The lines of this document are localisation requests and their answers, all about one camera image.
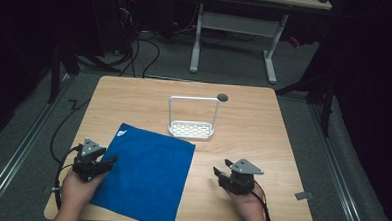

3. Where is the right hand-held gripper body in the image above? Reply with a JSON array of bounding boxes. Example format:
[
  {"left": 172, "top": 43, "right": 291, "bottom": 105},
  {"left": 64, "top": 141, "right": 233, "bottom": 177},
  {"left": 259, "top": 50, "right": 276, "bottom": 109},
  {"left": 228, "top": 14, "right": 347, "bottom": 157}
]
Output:
[{"left": 216, "top": 157, "right": 266, "bottom": 198}]

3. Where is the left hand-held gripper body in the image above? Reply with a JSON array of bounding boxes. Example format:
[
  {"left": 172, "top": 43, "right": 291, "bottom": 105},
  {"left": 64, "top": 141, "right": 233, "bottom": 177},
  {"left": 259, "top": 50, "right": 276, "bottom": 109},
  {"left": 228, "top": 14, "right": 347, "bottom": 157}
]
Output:
[{"left": 71, "top": 137, "right": 108, "bottom": 184}]

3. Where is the blue cloth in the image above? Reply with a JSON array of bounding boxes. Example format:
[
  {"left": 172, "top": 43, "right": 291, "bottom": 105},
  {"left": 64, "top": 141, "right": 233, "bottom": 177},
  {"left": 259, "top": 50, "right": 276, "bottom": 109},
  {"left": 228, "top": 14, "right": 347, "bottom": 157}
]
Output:
[{"left": 88, "top": 121, "right": 197, "bottom": 221}]

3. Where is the person's right hand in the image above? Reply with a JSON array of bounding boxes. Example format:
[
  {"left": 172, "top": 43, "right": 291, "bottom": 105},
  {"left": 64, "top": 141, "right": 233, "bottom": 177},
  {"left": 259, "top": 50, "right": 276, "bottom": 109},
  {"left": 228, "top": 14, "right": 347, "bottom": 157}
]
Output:
[{"left": 222, "top": 186, "right": 267, "bottom": 221}]

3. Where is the person's left hand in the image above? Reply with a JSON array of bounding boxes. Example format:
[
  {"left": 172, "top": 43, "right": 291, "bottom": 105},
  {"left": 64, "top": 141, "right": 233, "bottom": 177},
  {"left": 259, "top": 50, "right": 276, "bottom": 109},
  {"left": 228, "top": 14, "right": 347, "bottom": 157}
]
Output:
[{"left": 58, "top": 167, "right": 108, "bottom": 218}]

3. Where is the grey tape piece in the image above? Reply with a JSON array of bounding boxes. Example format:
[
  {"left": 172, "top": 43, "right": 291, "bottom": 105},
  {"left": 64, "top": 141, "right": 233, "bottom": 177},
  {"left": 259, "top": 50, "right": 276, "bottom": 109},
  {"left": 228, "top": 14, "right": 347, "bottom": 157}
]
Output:
[{"left": 293, "top": 190, "right": 315, "bottom": 202}]

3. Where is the black metal stand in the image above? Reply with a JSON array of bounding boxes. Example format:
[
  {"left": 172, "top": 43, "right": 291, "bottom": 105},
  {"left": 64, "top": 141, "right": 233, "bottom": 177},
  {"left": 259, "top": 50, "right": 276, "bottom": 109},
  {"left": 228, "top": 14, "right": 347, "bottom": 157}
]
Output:
[
  {"left": 46, "top": 39, "right": 123, "bottom": 107},
  {"left": 272, "top": 68, "right": 339, "bottom": 139}
]

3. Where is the white-legged wooden desk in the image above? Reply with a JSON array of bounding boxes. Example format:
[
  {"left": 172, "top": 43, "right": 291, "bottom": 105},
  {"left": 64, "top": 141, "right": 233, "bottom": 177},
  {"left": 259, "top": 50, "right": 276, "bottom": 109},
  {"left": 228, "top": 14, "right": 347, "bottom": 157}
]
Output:
[{"left": 187, "top": 0, "right": 334, "bottom": 87}]

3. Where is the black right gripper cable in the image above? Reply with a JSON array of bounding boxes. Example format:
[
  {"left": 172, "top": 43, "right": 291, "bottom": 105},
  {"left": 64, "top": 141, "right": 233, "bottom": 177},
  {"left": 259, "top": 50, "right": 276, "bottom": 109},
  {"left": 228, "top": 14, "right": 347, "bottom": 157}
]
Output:
[{"left": 249, "top": 179, "right": 277, "bottom": 221}]

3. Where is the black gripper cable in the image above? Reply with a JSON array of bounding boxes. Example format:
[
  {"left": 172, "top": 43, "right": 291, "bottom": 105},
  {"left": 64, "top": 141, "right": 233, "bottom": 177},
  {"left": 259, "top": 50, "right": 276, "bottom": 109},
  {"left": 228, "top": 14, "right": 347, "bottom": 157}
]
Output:
[
  {"left": 249, "top": 179, "right": 277, "bottom": 221},
  {"left": 52, "top": 143, "right": 84, "bottom": 213}
]

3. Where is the black floor cable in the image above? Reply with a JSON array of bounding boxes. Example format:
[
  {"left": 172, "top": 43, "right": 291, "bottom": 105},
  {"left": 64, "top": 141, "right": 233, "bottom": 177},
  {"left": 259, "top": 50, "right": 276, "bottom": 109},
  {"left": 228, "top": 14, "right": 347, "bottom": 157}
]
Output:
[{"left": 49, "top": 97, "right": 92, "bottom": 165}]

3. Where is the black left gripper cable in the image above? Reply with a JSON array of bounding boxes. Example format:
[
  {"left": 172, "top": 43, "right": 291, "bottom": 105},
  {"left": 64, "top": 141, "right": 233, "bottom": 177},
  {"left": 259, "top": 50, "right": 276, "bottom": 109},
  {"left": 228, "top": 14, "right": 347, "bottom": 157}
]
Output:
[{"left": 52, "top": 143, "right": 84, "bottom": 213}]

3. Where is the white wire rack with handle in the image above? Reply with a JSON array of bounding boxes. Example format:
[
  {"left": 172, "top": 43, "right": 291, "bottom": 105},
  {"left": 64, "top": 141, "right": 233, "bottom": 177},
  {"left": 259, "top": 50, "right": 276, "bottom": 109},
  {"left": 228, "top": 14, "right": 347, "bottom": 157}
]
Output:
[{"left": 166, "top": 94, "right": 222, "bottom": 143}]

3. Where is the metal floor rail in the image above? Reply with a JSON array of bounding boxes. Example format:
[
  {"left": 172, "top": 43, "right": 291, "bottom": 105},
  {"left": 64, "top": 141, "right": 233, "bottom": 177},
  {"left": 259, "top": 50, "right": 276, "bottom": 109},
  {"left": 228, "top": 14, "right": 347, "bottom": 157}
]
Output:
[
  {"left": 302, "top": 101, "right": 374, "bottom": 221},
  {"left": 0, "top": 71, "right": 73, "bottom": 221}
]

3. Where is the bundle of black floor cables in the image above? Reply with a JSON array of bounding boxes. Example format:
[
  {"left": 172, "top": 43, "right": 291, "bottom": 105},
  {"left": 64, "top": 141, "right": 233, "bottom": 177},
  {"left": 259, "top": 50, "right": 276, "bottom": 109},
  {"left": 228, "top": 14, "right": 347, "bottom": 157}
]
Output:
[{"left": 113, "top": 6, "right": 163, "bottom": 80}]

